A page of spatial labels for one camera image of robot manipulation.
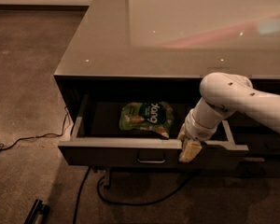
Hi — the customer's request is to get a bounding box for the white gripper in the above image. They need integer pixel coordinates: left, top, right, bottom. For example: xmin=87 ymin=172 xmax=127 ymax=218
xmin=177 ymin=108 xmax=219 ymax=163

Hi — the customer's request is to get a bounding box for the drawer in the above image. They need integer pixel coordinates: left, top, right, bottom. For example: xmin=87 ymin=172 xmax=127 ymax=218
xmin=237 ymin=157 xmax=280 ymax=178
xmin=235 ymin=133 xmax=280 ymax=155
xmin=237 ymin=108 xmax=280 ymax=133
xmin=59 ymin=96 xmax=248 ymax=170

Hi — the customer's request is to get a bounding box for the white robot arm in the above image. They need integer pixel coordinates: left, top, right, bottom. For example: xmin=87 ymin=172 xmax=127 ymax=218
xmin=177 ymin=73 xmax=280 ymax=163

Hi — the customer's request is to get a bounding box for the dark cabinet with glossy top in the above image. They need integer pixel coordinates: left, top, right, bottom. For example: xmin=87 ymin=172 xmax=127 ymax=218
xmin=54 ymin=0 xmax=280 ymax=176

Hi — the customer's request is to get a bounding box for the green snack bag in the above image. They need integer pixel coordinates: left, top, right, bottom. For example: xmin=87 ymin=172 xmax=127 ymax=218
xmin=119 ymin=102 xmax=175 ymax=139

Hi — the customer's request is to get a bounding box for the black looped cable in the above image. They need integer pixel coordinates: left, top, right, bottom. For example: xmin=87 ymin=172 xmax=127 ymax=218
xmin=96 ymin=168 xmax=200 ymax=207

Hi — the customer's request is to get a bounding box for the thick black floor cable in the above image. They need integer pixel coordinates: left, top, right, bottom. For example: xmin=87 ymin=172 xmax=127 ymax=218
xmin=72 ymin=166 xmax=92 ymax=224

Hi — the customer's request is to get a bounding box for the thin black power cable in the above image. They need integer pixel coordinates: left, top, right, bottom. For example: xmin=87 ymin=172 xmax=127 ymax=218
xmin=0 ymin=105 xmax=70 ymax=165

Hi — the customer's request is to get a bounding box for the black metal bracket on floor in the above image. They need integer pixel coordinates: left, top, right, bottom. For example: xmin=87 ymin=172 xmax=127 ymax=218
xmin=24 ymin=199 xmax=49 ymax=224

